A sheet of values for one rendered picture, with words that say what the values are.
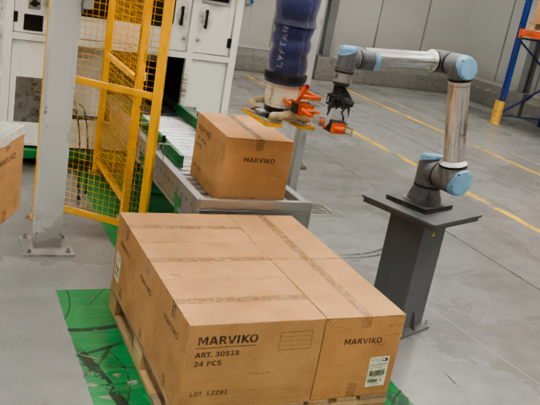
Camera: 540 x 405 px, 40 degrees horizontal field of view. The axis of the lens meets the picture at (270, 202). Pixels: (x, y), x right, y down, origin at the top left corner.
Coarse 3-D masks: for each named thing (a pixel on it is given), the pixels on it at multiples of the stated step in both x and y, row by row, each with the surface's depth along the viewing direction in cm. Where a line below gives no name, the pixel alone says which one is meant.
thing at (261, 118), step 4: (244, 108) 404; (248, 108) 402; (248, 112) 398; (252, 112) 397; (256, 112) 396; (252, 116) 393; (256, 116) 390; (260, 116) 390; (264, 116) 391; (256, 120) 389; (260, 120) 384; (264, 120) 383; (264, 124) 379; (268, 124) 378; (272, 124) 379; (276, 124) 380; (280, 124) 382
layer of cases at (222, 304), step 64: (128, 256) 361; (192, 256) 340; (256, 256) 353; (320, 256) 367; (192, 320) 281; (256, 320) 290; (320, 320) 301; (384, 320) 316; (192, 384) 287; (256, 384) 300; (320, 384) 314; (384, 384) 329
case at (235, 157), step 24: (216, 120) 438; (240, 120) 450; (216, 144) 420; (240, 144) 406; (264, 144) 411; (288, 144) 417; (192, 168) 461; (216, 168) 418; (240, 168) 411; (264, 168) 417; (288, 168) 422; (216, 192) 416; (240, 192) 416; (264, 192) 422
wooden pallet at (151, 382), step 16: (112, 288) 387; (112, 304) 386; (128, 320) 357; (128, 336) 364; (144, 352) 331; (144, 368) 338; (144, 384) 329; (160, 384) 308; (160, 400) 318; (320, 400) 317; (336, 400) 321; (352, 400) 324; (368, 400) 328; (384, 400) 332
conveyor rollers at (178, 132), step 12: (168, 120) 600; (180, 120) 605; (144, 132) 548; (168, 132) 558; (180, 132) 569; (192, 132) 574; (180, 144) 534; (192, 144) 538; (180, 168) 472; (192, 180) 457; (204, 192) 434
